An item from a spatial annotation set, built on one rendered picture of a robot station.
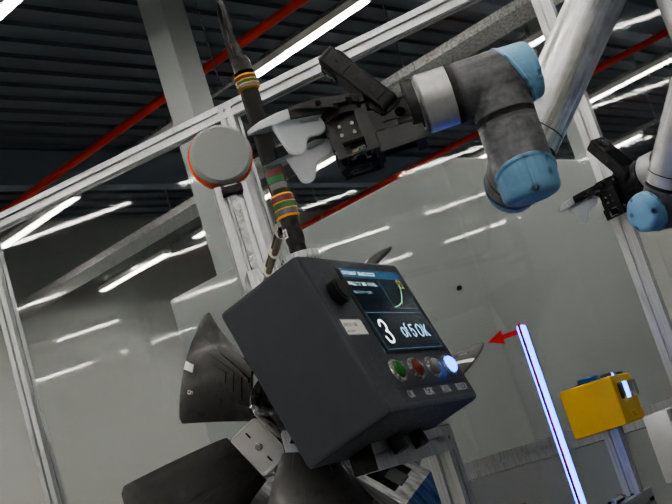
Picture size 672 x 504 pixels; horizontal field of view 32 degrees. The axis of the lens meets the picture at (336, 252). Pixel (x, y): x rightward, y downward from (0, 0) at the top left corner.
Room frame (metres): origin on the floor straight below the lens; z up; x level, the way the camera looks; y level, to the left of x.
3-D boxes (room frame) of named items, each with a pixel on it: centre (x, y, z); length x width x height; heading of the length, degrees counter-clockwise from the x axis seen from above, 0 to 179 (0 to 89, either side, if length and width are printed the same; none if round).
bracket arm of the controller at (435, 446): (1.37, -0.01, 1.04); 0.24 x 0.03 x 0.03; 156
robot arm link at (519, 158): (1.42, -0.25, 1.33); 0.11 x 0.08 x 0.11; 178
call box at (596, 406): (2.22, -0.39, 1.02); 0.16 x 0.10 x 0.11; 156
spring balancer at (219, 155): (2.80, 0.20, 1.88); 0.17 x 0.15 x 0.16; 66
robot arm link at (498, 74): (1.41, -0.25, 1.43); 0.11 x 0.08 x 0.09; 88
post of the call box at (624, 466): (2.22, -0.38, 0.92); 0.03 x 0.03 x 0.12; 66
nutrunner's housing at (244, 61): (2.10, 0.06, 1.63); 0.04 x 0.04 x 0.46
